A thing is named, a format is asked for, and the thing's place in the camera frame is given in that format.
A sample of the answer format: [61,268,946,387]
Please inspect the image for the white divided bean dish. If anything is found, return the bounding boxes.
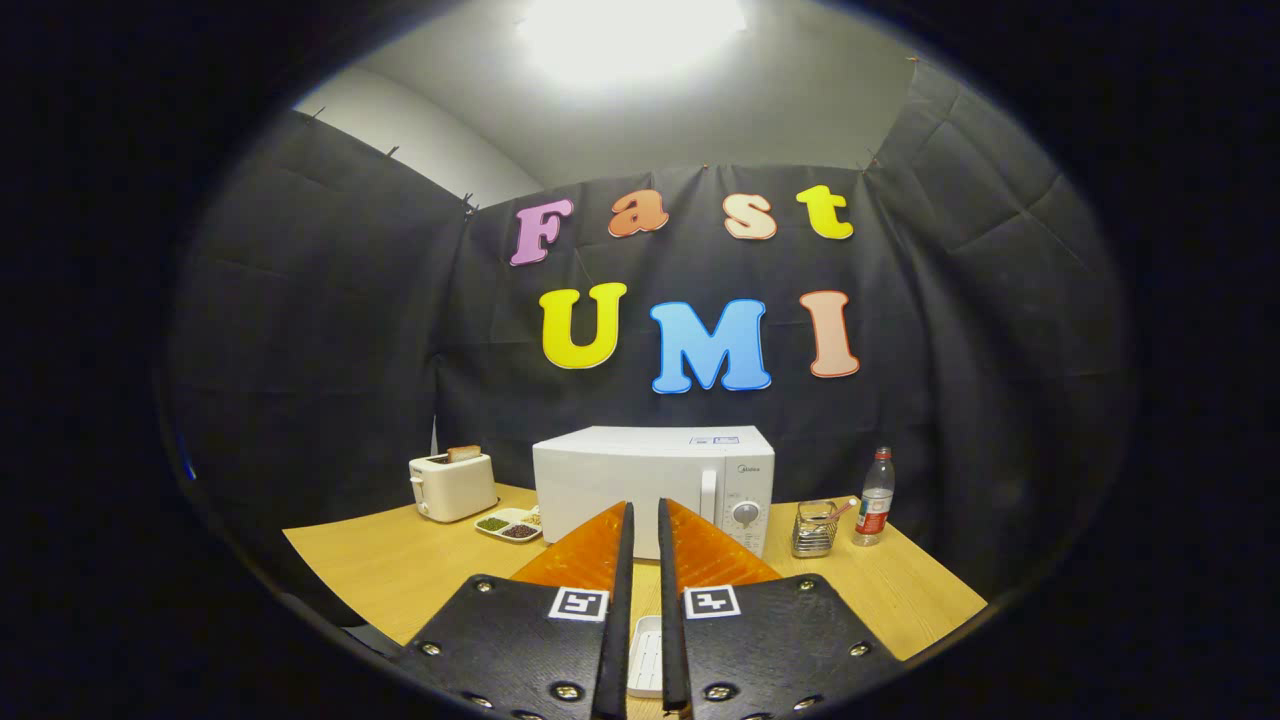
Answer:
[473,507,544,543]

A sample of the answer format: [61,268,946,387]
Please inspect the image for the white toaster oven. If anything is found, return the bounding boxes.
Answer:
[532,425,776,561]

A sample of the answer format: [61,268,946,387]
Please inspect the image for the clear plastic water bottle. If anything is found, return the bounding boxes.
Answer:
[852,446,896,547]

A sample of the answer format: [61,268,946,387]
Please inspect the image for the metal wire utensil holder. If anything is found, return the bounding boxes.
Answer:
[791,499,841,559]

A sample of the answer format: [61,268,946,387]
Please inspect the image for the small white ribbed tray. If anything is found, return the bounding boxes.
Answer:
[626,615,664,699]

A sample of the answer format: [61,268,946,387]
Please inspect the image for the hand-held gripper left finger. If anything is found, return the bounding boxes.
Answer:
[395,500,635,720]

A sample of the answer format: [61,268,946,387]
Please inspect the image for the cream toaster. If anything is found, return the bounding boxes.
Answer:
[409,452,499,524]

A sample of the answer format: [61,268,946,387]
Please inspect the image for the ceiling light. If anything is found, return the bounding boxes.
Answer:
[515,0,749,86]

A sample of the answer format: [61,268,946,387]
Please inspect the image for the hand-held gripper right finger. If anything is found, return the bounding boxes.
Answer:
[657,497,904,720]

